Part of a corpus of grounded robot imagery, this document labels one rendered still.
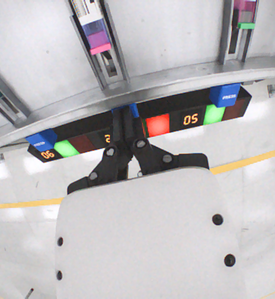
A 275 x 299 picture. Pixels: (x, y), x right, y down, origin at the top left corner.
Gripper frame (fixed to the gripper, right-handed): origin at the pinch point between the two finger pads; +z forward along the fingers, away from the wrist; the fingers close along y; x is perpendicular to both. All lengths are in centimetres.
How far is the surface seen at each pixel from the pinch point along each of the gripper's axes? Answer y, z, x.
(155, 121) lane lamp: 2.9, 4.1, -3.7
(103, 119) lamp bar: -3.8, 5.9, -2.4
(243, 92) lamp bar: 16.0, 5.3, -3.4
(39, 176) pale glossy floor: -87, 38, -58
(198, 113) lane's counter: 8.6, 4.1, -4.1
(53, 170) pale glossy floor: -72, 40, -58
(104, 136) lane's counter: -4.3, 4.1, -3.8
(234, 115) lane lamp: 14.7, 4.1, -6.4
